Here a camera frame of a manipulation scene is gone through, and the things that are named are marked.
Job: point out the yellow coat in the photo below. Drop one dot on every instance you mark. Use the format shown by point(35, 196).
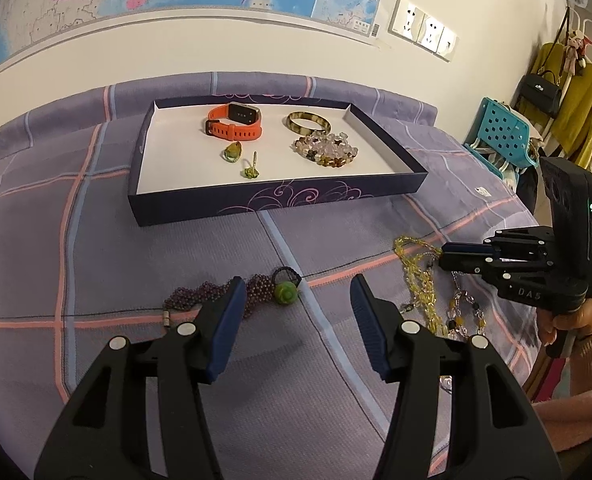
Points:
point(581, 110)

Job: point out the purple plaid blanket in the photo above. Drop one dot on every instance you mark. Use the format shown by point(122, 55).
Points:
point(125, 260)

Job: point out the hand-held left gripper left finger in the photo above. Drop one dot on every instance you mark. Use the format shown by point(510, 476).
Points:
point(224, 332)

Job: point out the small green earring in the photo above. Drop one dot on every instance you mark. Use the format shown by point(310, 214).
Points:
point(249, 173)

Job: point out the yellow-green glass pendant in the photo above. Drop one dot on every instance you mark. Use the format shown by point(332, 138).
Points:
point(231, 152)

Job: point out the teal plastic chair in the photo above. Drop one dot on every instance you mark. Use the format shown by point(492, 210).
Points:
point(501, 130)

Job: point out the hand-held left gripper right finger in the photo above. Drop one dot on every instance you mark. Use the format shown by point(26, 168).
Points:
point(371, 332)

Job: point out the amber bangle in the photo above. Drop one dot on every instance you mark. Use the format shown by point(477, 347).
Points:
point(301, 130)

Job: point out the white wall socket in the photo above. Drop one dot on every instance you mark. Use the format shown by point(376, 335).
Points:
point(433, 32)
point(407, 20)

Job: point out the pink plush toy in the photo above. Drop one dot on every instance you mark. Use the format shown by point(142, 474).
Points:
point(576, 50)

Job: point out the black handbag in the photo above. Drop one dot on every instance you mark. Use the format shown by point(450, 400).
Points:
point(541, 92)

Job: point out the dark purple shallow box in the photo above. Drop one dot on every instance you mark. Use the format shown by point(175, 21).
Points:
point(185, 170)

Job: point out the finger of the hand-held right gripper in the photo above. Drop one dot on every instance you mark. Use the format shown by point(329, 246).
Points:
point(468, 265)
point(463, 249)

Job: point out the person's right forearm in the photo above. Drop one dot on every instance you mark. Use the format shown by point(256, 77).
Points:
point(576, 410)

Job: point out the orange smartwatch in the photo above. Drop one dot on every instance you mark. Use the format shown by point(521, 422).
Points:
point(235, 132)

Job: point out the white blanket label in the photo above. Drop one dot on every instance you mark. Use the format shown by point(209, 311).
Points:
point(483, 191)

